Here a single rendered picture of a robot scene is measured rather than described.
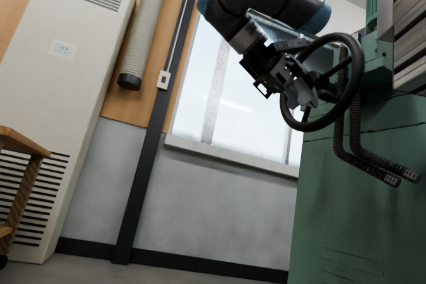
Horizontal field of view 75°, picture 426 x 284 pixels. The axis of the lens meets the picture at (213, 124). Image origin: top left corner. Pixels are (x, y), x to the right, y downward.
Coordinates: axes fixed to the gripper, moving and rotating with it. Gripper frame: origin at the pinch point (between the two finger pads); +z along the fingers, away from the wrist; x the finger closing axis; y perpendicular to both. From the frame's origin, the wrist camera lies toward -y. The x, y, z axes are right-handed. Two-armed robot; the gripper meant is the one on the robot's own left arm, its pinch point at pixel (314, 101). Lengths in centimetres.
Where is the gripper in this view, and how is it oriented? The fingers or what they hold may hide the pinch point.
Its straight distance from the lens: 71.4
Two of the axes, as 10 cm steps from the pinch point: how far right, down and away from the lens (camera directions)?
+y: -5.9, 6.8, -4.3
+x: 4.0, -2.2, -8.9
